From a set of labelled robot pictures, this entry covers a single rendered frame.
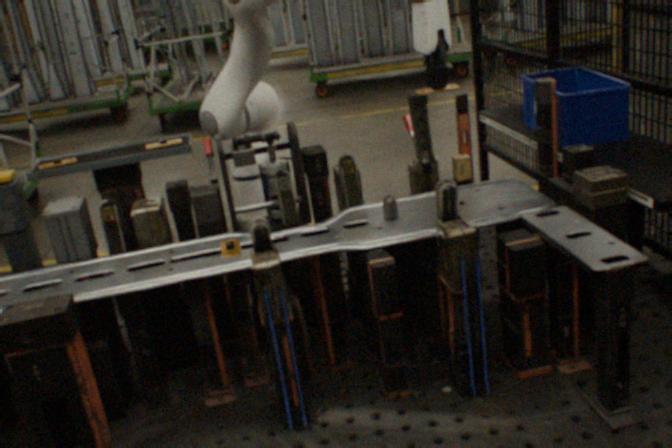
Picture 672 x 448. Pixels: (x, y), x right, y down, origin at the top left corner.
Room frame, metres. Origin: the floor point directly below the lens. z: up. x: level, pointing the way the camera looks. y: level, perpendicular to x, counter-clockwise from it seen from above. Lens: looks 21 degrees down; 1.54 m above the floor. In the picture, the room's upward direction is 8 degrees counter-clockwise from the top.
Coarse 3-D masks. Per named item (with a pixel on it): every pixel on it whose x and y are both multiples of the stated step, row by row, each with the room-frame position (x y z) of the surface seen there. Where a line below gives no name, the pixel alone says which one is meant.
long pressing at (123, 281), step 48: (432, 192) 1.52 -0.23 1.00; (480, 192) 1.48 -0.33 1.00; (528, 192) 1.44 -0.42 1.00; (192, 240) 1.43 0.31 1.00; (240, 240) 1.40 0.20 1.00; (288, 240) 1.36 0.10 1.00; (336, 240) 1.32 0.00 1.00; (384, 240) 1.30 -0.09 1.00; (0, 288) 1.33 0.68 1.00; (48, 288) 1.29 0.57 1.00; (96, 288) 1.26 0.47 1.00; (144, 288) 1.24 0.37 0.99
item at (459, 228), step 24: (456, 240) 1.17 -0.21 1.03; (456, 264) 1.17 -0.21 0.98; (456, 288) 1.17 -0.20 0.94; (480, 288) 1.17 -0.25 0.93; (456, 312) 1.21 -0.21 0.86; (480, 312) 1.17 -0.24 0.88; (456, 336) 1.20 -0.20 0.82; (456, 360) 1.19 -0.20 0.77; (480, 360) 1.18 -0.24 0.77; (456, 384) 1.20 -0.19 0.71; (480, 384) 1.17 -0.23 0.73
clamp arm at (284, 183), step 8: (280, 176) 1.51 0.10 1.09; (288, 176) 1.52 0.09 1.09; (280, 184) 1.50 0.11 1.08; (288, 184) 1.51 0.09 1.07; (280, 192) 1.51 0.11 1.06; (288, 192) 1.51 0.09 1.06; (280, 200) 1.50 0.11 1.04; (288, 200) 1.52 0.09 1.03; (280, 208) 1.51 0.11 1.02; (288, 208) 1.50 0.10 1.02; (296, 208) 1.50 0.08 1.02; (288, 216) 1.49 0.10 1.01; (296, 216) 1.50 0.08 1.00
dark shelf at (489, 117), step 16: (480, 112) 2.10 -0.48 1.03; (496, 112) 2.07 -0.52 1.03; (512, 112) 2.04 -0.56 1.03; (496, 128) 1.98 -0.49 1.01; (512, 128) 1.87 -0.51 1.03; (528, 128) 1.84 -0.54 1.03; (528, 144) 1.77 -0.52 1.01; (608, 144) 1.60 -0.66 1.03; (624, 144) 1.59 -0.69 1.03; (640, 144) 1.57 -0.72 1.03; (656, 144) 1.55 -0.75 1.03; (560, 160) 1.60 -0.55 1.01; (608, 160) 1.49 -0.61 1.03; (624, 160) 1.47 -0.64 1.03; (640, 160) 1.46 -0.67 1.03; (656, 160) 1.44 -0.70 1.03; (640, 176) 1.36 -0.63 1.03; (656, 176) 1.35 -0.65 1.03; (640, 192) 1.29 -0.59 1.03; (656, 192) 1.26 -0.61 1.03; (656, 208) 1.23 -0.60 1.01
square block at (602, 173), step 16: (576, 176) 1.35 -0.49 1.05; (592, 176) 1.32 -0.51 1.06; (608, 176) 1.31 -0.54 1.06; (624, 176) 1.30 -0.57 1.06; (576, 192) 1.35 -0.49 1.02; (592, 192) 1.30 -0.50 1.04; (608, 192) 1.30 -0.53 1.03; (624, 192) 1.30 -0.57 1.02; (576, 208) 1.36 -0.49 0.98; (592, 208) 1.29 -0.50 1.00; (608, 208) 1.30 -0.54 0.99; (624, 208) 1.31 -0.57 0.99; (608, 224) 1.30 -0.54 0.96; (624, 224) 1.31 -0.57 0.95; (624, 240) 1.31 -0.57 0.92; (624, 256) 1.31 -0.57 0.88; (592, 304) 1.30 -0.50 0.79; (592, 320) 1.30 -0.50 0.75; (592, 336) 1.30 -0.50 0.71
